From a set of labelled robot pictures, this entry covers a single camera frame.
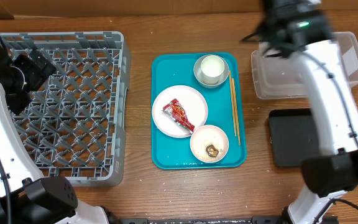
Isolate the red snack wrapper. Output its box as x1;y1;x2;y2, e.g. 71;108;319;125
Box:
162;98;195;134

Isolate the white round plate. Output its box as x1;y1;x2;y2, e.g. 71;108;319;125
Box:
152;85;208;138

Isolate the pink small bowl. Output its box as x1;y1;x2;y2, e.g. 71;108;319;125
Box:
190;125;229;164

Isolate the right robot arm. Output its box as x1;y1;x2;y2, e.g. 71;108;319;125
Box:
258;0;358;223

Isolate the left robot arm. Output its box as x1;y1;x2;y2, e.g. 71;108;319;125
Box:
0;40;115;223

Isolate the grey dishwasher rack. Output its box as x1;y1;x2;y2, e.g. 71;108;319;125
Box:
0;31;131;186

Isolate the black waste tray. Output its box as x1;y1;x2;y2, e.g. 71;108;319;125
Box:
268;108;320;167

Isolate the grey small bowl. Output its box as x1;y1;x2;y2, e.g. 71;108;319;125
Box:
193;54;229;88

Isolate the white cup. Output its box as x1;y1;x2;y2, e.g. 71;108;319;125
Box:
201;55;225;85

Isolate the brown food scrap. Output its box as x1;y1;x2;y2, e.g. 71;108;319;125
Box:
206;144;219;157

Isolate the teal plastic tray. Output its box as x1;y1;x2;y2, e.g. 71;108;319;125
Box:
150;52;247;170

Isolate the clear plastic bin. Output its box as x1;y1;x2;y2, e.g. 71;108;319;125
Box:
251;32;358;100

